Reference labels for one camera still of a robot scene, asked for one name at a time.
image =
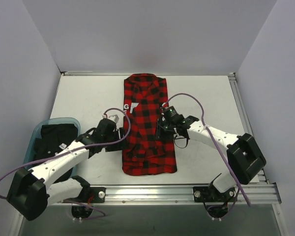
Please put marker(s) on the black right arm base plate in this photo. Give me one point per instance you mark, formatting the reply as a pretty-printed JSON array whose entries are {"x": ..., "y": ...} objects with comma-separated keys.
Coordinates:
[{"x": 208, "y": 194}]

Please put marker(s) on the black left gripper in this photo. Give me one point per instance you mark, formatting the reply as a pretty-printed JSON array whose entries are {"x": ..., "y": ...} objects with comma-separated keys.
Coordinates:
[{"x": 121, "y": 135}]

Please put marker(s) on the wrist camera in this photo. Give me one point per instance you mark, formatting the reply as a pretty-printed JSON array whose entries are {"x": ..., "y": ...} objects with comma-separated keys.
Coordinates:
[
  {"x": 114, "y": 118},
  {"x": 171, "y": 116}
]

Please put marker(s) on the black clothing in bin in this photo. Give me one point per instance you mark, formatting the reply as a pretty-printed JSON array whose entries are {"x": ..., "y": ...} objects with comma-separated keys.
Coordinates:
[{"x": 54, "y": 139}]

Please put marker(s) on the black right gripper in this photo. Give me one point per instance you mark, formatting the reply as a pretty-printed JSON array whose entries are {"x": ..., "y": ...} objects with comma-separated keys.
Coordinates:
[{"x": 160, "y": 127}]

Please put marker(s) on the teal plastic bin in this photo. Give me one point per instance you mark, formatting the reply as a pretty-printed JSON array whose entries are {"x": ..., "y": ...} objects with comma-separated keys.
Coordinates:
[{"x": 36, "y": 134}]

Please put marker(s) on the red black plaid shirt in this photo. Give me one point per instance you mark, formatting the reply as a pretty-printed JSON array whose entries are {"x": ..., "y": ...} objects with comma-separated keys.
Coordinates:
[{"x": 144, "y": 95}]

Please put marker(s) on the aluminium front rail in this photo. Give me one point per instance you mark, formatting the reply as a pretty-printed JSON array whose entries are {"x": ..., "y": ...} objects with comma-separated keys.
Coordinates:
[{"x": 260, "y": 193}]

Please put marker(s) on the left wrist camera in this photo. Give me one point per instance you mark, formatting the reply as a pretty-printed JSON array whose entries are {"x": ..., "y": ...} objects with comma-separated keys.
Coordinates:
[{"x": 114, "y": 118}]

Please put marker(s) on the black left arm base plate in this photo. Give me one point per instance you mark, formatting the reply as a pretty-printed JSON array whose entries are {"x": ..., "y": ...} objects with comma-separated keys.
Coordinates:
[{"x": 90, "y": 195}]

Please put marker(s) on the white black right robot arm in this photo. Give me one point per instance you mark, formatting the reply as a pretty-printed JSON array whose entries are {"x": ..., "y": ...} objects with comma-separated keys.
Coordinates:
[{"x": 240, "y": 153}]

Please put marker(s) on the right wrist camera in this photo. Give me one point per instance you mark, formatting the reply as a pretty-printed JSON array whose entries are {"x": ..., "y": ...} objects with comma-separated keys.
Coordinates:
[{"x": 171, "y": 116}]

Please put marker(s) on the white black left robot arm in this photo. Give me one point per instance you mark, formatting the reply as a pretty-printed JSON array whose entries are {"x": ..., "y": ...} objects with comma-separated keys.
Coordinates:
[{"x": 33, "y": 190}]

